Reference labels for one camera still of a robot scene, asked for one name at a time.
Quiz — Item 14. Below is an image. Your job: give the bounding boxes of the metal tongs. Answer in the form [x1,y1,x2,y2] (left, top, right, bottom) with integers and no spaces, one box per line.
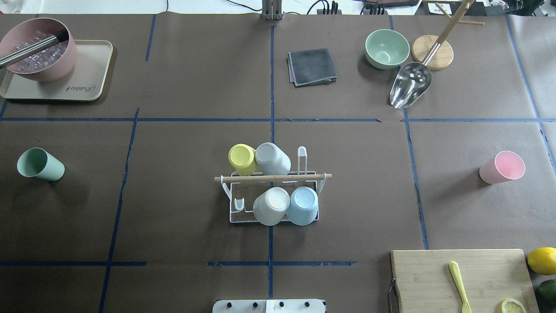
[0,30,70,69]

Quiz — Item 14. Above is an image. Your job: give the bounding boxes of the beige plastic tray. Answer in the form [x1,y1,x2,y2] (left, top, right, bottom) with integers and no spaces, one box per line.
[1,40,113,101]

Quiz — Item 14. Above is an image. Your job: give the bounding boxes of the green avocado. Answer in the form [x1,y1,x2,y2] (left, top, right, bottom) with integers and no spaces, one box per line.
[537,279,556,308]

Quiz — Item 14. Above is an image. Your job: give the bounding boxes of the white wire cup holder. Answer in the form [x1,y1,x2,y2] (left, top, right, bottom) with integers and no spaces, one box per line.
[214,145,332,224]

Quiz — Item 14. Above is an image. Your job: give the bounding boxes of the white cup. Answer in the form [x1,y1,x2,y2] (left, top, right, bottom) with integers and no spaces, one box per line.
[253,187,290,226]

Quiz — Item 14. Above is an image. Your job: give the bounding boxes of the pink bowl with ice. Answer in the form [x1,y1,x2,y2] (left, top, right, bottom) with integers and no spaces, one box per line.
[0,18,78,82]

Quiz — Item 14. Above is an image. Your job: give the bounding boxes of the wooden mug tree stand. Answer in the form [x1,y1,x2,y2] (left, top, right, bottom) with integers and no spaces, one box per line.
[410,0,484,71]

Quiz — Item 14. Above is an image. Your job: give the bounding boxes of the grey metal bracket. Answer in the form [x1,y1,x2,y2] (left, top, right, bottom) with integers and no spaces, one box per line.
[261,0,283,20]

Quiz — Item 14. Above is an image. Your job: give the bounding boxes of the yellow cup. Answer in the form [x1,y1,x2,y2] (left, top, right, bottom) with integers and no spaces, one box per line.
[228,144,258,176]

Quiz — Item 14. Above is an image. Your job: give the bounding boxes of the whole yellow lemon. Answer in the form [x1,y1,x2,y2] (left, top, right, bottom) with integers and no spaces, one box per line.
[527,247,556,276]

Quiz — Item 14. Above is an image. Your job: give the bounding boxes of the grey cup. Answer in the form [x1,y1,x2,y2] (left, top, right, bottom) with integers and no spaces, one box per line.
[255,142,291,176]

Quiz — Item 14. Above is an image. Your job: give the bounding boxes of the pink cup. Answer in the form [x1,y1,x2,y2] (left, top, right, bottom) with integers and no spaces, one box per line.
[479,151,526,184]

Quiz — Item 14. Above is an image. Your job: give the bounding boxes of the metal scoop wooden handle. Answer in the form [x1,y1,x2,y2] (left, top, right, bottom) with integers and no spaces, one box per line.
[390,0,474,109]

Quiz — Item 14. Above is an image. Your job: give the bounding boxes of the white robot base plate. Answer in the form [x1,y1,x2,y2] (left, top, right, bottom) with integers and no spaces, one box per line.
[212,299,327,313]

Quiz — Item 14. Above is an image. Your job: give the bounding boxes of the yellow plastic knife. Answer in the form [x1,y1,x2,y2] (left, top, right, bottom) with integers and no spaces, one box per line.
[448,261,471,313]

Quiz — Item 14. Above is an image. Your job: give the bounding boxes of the wooden cutting board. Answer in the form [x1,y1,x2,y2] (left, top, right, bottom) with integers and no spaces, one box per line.
[391,249,539,313]

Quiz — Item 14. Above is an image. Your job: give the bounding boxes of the lemon slice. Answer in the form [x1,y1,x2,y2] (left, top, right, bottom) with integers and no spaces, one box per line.
[499,298,527,313]

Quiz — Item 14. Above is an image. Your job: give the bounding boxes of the light blue cup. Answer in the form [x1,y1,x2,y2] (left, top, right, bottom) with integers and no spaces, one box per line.
[286,186,318,226]

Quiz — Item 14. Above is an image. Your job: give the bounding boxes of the mint green cup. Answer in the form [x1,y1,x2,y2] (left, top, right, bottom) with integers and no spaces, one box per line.
[17,148,65,182]

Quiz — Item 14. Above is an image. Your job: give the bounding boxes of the mint green bowl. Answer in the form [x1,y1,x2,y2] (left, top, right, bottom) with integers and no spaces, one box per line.
[365,29,410,70]

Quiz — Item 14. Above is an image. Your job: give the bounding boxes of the grey folded cloth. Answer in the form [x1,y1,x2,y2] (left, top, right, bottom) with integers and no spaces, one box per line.
[288,48,338,87]

